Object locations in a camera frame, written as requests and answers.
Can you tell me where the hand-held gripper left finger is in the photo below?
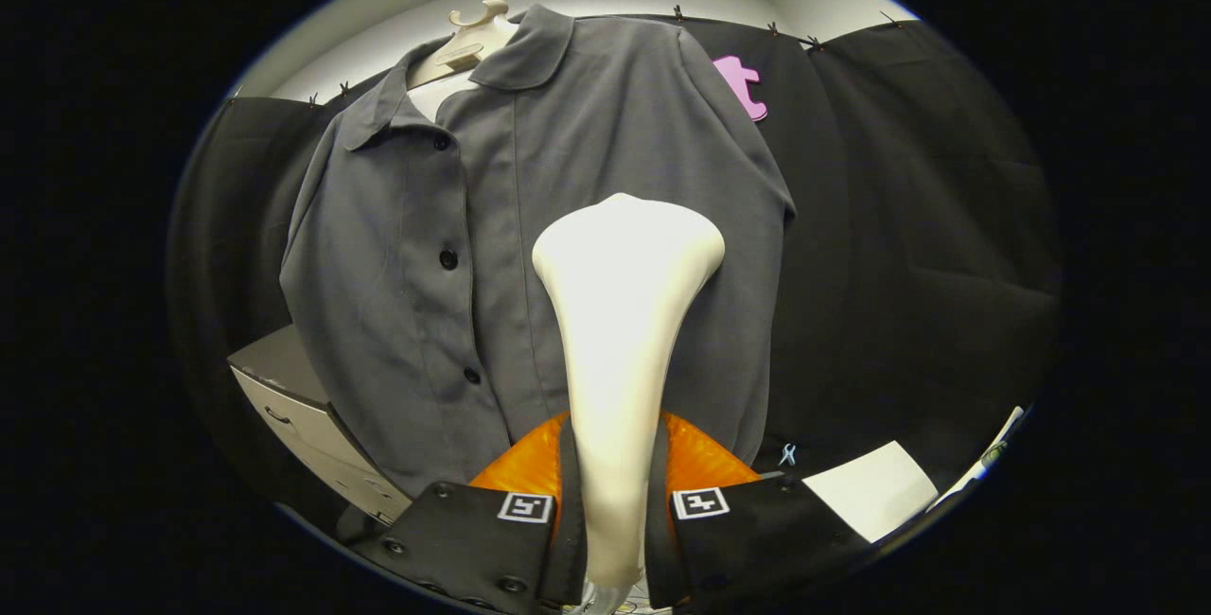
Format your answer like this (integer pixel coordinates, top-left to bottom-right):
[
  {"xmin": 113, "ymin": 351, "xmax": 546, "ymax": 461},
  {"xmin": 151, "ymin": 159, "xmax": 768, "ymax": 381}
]
[{"xmin": 348, "ymin": 410, "xmax": 588, "ymax": 615}]

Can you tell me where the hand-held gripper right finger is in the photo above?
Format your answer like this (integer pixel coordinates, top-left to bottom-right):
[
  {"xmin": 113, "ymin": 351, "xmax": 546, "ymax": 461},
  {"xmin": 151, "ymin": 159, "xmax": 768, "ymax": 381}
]
[{"xmin": 645, "ymin": 410, "xmax": 873, "ymax": 611}]

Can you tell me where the dark grey button shirt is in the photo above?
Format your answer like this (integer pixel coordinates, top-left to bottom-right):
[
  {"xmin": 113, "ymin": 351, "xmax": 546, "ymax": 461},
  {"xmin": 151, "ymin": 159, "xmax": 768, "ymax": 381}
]
[{"xmin": 280, "ymin": 3, "xmax": 796, "ymax": 500}]

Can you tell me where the white sheet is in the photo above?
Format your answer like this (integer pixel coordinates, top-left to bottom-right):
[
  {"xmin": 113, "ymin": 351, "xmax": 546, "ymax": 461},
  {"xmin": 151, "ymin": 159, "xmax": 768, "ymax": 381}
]
[{"xmin": 802, "ymin": 441, "xmax": 939, "ymax": 543}]

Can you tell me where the grey drawer cabinet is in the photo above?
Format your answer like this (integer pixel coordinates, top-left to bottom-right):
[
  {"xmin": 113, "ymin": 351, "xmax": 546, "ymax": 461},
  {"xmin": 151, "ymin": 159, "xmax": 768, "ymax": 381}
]
[{"xmin": 227, "ymin": 324, "xmax": 412, "ymax": 526}]

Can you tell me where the white side table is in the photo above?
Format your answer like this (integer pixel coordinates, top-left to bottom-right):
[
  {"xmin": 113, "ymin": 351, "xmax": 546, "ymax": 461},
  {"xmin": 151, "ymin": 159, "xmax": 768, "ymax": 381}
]
[{"xmin": 929, "ymin": 405, "xmax": 1027, "ymax": 510}]

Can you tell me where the black backdrop cloth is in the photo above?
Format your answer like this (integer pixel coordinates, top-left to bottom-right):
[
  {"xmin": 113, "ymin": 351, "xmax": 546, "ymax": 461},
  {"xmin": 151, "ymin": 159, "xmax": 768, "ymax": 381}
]
[{"xmin": 170, "ymin": 14, "xmax": 1061, "ymax": 540}]

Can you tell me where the cream plastic hanger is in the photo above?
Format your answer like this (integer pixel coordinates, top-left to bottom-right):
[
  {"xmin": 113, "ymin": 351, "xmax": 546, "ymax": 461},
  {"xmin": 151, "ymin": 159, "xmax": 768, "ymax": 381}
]
[{"xmin": 407, "ymin": 0, "xmax": 519, "ymax": 91}]

